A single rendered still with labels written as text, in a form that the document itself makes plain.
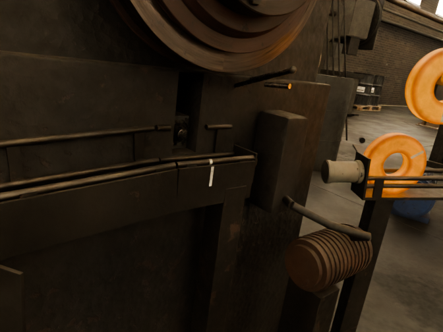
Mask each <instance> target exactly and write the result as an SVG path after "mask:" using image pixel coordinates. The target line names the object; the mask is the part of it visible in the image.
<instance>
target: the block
mask: <svg viewBox="0 0 443 332"><path fill-rule="evenodd" d="M308 125H309V119H308V118H306V117H305V116H302V115H298V114H294V113H290V112H287V111H282V110H263V111H261V112H260V113H259V117H258V125H257V130H256V137H255V142H254V149H253V152H255V153H257V154H258V155H257V160H258V162H257V165H256V167H255V172H254V179H253V183H252V186H251V193H250V198H247V201H248V202H250V203H252V204H254V205H256V206H257V207H259V208H261V209H263V210H264V211H266V212H268V213H279V212H282V211H287V210H290V209H289V208H288V207H287V206H286V205H285V204H284V203H283V202H282V199H283V197H284V196H285V195H287V196H289V197H290V198H291V199H292V200H293V197H294V193H295V187H296V184H297V177H298V174H299V167H300V164H301V158H302V154H303V148H304V145H305V138H306V135H307V128H308Z"/></svg>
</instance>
